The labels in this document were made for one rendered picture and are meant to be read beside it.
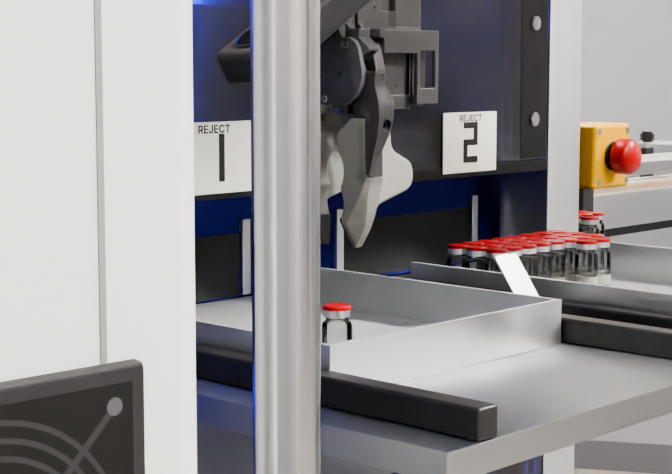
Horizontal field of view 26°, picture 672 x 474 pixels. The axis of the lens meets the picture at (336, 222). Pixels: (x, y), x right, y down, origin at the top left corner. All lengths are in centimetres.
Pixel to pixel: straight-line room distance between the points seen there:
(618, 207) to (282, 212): 140
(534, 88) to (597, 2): 240
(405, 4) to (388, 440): 33
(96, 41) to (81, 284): 7
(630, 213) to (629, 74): 203
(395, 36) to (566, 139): 61
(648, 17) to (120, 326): 352
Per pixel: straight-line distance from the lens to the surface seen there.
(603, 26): 394
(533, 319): 112
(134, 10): 46
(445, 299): 122
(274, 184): 51
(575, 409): 94
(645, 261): 150
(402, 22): 104
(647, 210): 195
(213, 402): 97
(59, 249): 44
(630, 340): 112
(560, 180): 159
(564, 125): 159
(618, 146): 164
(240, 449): 109
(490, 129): 149
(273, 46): 51
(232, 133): 123
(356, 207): 100
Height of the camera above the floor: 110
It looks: 6 degrees down
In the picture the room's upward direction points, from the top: straight up
